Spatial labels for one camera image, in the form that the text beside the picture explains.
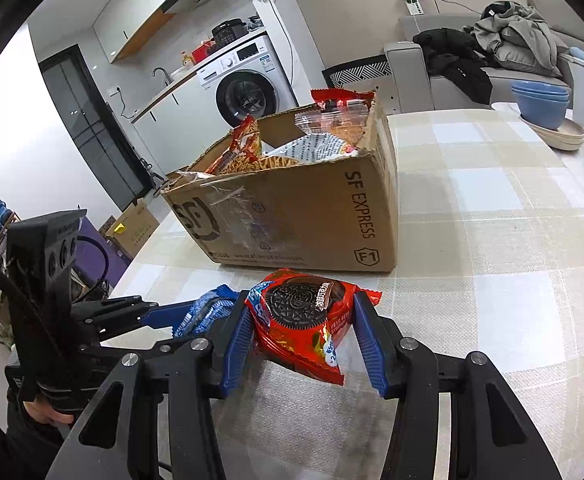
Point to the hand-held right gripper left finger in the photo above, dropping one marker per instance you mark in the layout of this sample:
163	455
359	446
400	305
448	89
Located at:
237	355

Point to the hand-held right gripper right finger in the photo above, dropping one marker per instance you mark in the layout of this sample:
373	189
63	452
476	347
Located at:
371	355

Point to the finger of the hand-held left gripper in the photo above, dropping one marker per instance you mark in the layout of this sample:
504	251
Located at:
122	342
167	316

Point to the blue cookie packet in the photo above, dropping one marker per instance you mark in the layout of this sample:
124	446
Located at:
207	310

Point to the red chocolate cookie packet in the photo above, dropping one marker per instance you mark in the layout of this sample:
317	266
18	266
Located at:
297	305

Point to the brown cardboard box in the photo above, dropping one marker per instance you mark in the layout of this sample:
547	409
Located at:
297	220

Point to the red noodle snack packet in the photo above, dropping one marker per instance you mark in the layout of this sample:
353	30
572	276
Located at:
237	147

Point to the white noodle snack packet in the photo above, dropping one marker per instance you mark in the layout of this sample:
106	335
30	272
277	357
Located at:
302	147

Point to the clear orange snack packet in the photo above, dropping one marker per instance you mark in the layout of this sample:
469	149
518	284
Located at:
337	120

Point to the person's left forearm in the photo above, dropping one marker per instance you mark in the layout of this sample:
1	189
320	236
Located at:
2	450

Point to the person's left hand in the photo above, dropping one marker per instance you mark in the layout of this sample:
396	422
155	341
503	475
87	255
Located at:
47	412

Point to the purple bag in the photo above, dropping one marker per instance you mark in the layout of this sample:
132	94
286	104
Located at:
117	260

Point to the small cardboard box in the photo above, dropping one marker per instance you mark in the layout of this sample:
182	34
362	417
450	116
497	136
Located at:
137	230

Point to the dark glass door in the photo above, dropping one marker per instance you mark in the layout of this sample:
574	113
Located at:
87	125

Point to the white base cabinet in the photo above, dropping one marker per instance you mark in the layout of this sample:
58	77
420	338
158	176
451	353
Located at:
172	125

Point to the kitchen faucet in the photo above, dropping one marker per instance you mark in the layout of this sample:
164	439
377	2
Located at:
159	72

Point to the white washing machine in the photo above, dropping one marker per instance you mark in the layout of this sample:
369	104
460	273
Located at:
247	95

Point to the yellow bottle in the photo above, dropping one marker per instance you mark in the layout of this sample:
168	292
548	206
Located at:
186	59

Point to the white upper cabinets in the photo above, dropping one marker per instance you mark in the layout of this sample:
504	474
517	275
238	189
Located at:
122	25

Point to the red box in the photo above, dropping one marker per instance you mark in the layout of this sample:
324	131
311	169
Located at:
204	51

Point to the beige sofa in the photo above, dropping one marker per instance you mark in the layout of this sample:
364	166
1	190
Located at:
406	75

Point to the black rice cooker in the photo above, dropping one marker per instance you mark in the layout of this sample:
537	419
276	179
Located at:
228	32

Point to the beige plate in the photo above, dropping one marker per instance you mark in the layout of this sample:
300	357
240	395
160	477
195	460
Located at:
571	137

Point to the blue bowl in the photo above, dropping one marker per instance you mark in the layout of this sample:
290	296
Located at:
539	86
541	112

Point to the black jacket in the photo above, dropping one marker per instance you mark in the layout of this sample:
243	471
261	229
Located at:
456	70

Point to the grey jacket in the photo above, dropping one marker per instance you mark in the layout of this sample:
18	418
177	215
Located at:
521	40

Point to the white wall socket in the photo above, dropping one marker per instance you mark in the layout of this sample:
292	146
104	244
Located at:
412	0

